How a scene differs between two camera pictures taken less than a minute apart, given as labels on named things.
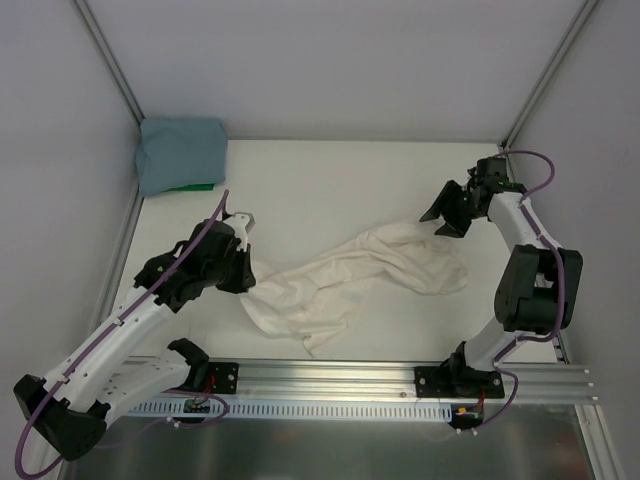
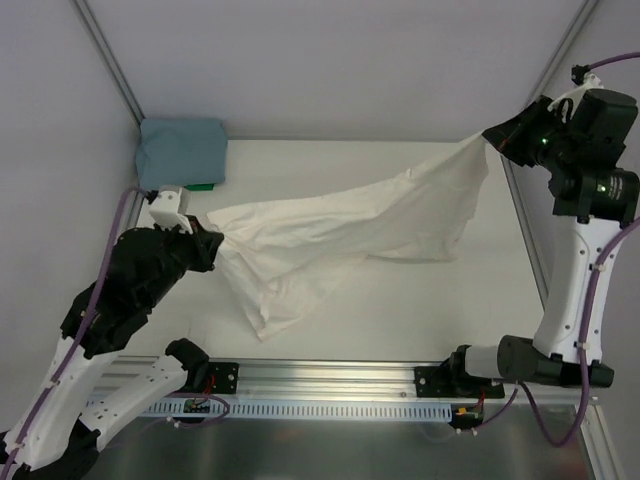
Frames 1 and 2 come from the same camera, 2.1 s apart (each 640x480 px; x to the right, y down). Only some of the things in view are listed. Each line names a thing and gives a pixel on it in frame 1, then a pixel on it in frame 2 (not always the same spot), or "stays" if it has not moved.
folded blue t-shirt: (174, 153) stays
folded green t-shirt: (194, 187) stays
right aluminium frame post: (546, 78) stays
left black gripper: (236, 270) -> (201, 248)
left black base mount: (214, 378) stays
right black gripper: (463, 206) -> (513, 141)
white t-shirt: (317, 297) -> (281, 256)
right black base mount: (455, 380) stays
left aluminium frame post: (112, 63) stays
